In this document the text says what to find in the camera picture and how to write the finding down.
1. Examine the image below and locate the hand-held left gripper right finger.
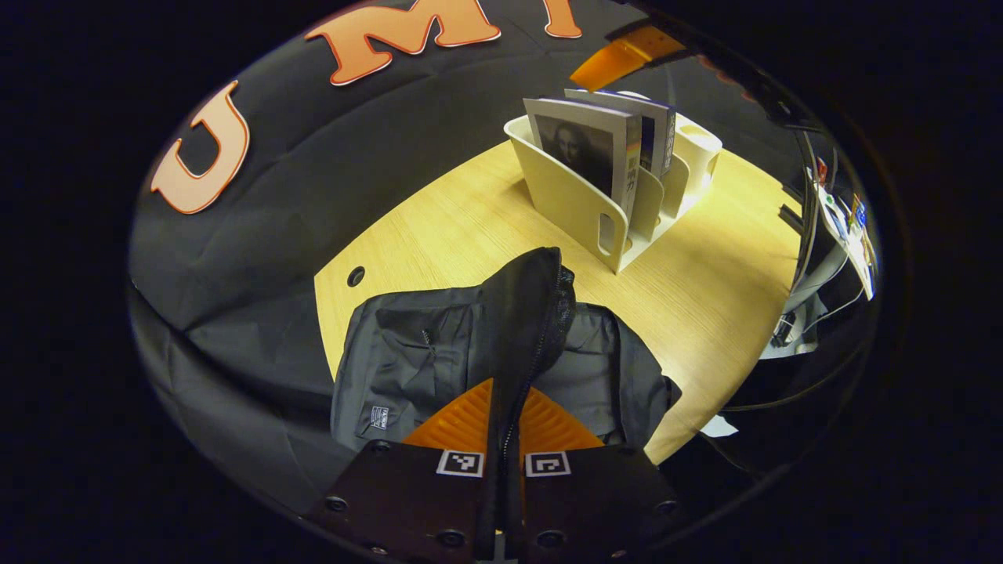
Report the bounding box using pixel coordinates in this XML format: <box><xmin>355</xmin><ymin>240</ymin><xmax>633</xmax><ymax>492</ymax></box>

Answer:
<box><xmin>519</xmin><ymin>384</ymin><xmax>692</xmax><ymax>564</ymax></box>

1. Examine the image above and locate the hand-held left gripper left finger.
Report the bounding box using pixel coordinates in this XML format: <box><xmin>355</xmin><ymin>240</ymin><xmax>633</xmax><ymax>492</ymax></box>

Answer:
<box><xmin>302</xmin><ymin>378</ymin><xmax>496</xmax><ymax>564</ymax></box>

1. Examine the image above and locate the blue cover book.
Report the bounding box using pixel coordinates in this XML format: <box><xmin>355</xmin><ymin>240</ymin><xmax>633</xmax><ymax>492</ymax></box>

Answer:
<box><xmin>564</xmin><ymin>88</ymin><xmax>676</xmax><ymax>179</ymax></box>

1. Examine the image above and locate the portrait cover book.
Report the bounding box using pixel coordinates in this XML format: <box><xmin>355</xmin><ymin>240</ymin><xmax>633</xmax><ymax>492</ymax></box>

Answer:
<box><xmin>523</xmin><ymin>97</ymin><xmax>643</xmax><ymax>224</ymax></box>

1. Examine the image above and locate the black schoolbag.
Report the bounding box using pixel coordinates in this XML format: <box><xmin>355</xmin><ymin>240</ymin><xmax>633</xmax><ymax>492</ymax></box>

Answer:
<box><xmin>329</xmin><ymin>247</ymin><xmax>683</xmax><ymax>561</ymax></box>

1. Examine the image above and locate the white bookshelf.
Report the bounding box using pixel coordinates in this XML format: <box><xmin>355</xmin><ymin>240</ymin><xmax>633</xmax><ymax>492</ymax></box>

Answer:
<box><xmin>504</xmin><ymin>90</ymin><xmax>723</xmax><ymax>275</ymax></box>

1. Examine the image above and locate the white side desk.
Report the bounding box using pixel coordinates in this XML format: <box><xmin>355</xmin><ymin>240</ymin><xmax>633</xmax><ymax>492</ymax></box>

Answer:
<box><xmin>788</xmin><ymin>153</ymin><xmax>878</xmax><ymax>314</ymax></box>

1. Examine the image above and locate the black backdrop cloth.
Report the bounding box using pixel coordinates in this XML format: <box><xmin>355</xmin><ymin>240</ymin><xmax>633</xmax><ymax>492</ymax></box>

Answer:
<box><xmin>129</xmin><ymin>0</ymin><xmax>784</xmax><ymax>518</ymax></box>

